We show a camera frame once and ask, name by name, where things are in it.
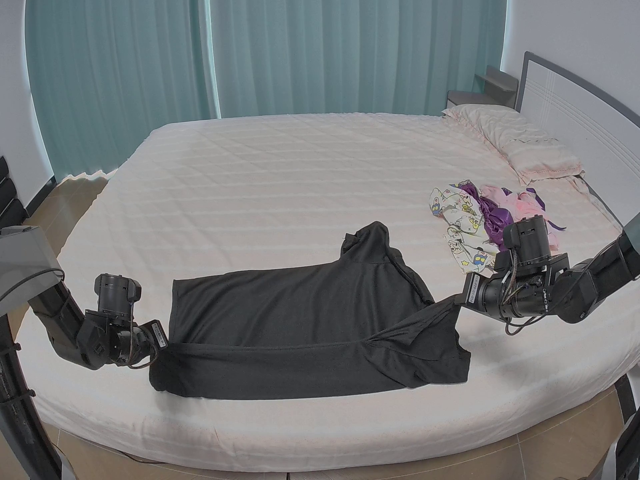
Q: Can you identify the black T-shirt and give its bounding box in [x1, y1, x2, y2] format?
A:
[149, 221, 472, 400]

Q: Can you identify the grey bedside table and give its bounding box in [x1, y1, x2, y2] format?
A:
[446, 65, 518, 114]

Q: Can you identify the cream pillow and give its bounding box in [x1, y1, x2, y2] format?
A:
[441, 103, 586, 186]

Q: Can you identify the white printed garment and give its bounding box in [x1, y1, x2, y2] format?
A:
[428, 182, 511, 275]

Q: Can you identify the bed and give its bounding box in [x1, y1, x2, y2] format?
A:
[11, 50, 640, 475]

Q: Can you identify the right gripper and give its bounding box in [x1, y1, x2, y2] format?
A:
[462, 274, 508, 321]

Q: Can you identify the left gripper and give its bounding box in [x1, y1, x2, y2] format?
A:
[117, 322, 169, 369]

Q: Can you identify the black cable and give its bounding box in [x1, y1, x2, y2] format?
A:
[0, 267, 66, 303]
[504, 315, 541, 336]

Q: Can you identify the purple satin garment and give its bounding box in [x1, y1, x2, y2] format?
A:
[460, 180, 568, 250]

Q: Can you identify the pink garment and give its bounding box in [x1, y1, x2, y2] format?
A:
[480, 185, 561, 249]

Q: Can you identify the dark grey chest of drawers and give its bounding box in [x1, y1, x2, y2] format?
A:
[0, 155, 26, 229]

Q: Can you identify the blue-green curtain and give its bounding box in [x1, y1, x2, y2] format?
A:
[207, 0, 511, 119]
[24, 0, 221, 181]

